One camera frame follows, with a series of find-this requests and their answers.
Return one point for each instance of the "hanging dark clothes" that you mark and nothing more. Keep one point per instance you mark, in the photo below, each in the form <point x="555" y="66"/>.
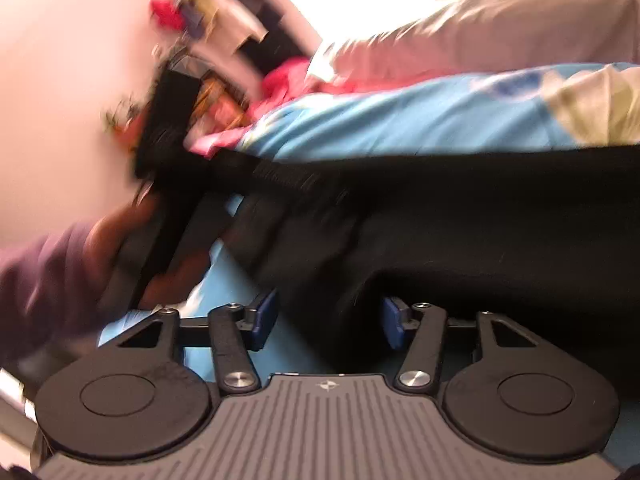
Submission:
<point x="235" y="25"/>

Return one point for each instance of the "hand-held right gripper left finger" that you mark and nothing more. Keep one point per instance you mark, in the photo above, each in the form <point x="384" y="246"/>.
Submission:
<point x="264" y="321"/>

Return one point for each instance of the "pile of pink red clothes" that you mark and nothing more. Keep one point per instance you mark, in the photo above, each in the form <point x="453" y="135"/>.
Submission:
<point x="285" y="80"/>

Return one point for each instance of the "metal tube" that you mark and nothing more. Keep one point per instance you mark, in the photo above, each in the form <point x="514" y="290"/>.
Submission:
<point x="15" y="392"/>

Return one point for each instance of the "black pants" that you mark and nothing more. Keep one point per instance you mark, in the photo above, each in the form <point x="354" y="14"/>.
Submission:
<point x="450" y="240"/>

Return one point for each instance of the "person's left forearm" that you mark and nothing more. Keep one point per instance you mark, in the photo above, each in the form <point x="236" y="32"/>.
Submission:
<point x="40" y="290"/>

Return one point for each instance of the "person's left hand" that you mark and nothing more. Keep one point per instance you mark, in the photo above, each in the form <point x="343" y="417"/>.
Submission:
<point x="116" y="232"/>

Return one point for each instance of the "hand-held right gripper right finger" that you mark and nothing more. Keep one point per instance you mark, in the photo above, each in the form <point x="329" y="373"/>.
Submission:
<point x="394" y="322"/>

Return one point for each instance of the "pink pillow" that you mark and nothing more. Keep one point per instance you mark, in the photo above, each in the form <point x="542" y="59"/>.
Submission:
<point x="480" y="25"/>

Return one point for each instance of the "pink red blanket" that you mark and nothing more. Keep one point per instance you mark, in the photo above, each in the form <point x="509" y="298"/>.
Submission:
<point x="215" y="140"/>

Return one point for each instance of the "blue floral blanket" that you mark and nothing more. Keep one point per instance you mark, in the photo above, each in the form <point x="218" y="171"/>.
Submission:
<point x="400" y="115"/>

